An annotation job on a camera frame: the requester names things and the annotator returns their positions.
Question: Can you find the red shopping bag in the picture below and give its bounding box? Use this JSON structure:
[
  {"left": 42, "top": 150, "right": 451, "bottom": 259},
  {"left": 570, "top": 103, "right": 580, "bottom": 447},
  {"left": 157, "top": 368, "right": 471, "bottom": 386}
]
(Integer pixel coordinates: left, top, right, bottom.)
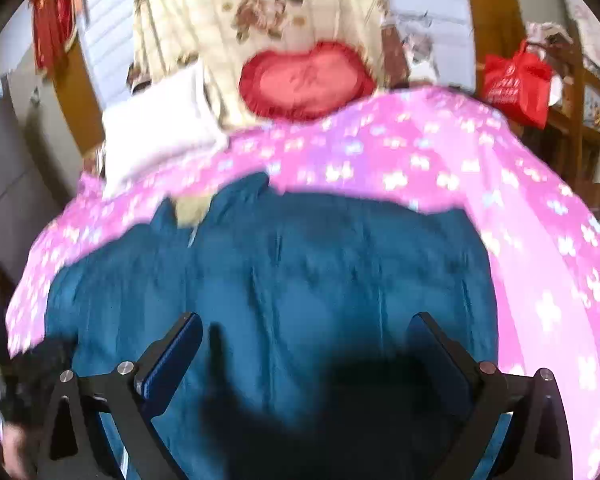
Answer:
[{"left": 481, "top": 39, "right": 552, "bottom": 130}]

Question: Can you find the cream floral quilt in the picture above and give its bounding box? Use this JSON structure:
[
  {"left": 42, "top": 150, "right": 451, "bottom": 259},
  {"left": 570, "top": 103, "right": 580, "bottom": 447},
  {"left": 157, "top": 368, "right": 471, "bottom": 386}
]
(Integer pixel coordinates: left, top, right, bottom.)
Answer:
[{"left": 132, "top": 0, "right": 387, "bottom": 131}]

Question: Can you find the grey cabinet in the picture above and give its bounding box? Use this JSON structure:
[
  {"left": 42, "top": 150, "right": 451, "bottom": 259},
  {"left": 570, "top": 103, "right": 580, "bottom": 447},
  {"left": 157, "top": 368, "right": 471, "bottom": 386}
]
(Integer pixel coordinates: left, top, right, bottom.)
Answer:
[{"left": 0, "top": 80, "right": 81, "bottom": 261}]

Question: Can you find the teal jacket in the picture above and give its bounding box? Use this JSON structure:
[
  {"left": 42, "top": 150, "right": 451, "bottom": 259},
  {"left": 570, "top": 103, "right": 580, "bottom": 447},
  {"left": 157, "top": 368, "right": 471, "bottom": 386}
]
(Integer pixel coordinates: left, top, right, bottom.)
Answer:
[{"left": 44, "top": 172, "right": 512, "bottom": 480}]

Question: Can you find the pink floral bed sheet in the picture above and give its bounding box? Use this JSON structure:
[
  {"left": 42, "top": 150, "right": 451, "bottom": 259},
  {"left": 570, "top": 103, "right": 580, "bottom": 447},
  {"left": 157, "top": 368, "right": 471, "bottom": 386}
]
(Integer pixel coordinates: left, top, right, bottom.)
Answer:
[{"left": 5, "top": 86, "right": 600, "bottom": 480}]

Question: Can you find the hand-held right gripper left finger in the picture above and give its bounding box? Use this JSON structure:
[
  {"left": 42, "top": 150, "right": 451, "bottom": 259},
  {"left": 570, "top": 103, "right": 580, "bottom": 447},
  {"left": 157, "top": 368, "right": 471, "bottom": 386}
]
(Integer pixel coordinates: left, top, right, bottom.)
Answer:
[{"left": 29, "top": 312, "right": 204, "bottom": 480}]

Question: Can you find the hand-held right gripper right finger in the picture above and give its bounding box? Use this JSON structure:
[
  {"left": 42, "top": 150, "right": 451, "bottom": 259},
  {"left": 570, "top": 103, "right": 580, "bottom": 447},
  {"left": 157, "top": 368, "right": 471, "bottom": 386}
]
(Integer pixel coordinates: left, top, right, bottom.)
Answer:
[{"left": 406, "top": 312, "right": 575, "bottom": 480}]

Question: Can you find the red heart-shaped pillow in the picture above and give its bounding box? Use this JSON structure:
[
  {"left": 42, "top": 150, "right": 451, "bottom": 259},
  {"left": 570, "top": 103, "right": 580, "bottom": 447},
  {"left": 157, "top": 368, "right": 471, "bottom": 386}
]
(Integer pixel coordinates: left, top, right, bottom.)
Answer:
[{"left": 239, "top": 40, "right": 377, "bottom": 122}]

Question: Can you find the red hanging decoration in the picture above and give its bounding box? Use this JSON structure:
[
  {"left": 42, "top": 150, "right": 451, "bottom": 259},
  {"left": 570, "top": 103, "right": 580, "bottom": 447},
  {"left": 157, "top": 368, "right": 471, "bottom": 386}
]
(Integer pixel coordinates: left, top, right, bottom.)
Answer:
[{"left": 30, "top": 0, "right": 77, "bottom": 73}]

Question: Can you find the white pillow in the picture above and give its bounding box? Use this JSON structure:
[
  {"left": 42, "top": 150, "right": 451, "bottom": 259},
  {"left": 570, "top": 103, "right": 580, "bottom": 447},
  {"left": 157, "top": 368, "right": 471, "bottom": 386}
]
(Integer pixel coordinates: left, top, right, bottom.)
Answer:
[{"left": 101, "top": 66, "right": 231, "bottom": 196}]

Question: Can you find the wooden shelf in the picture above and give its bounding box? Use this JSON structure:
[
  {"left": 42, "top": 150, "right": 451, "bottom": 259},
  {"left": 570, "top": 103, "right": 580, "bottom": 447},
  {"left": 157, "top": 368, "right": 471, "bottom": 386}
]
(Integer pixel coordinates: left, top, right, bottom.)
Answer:
[{"left": 522, "top": 22, "right": 600, "bottom": 216}]

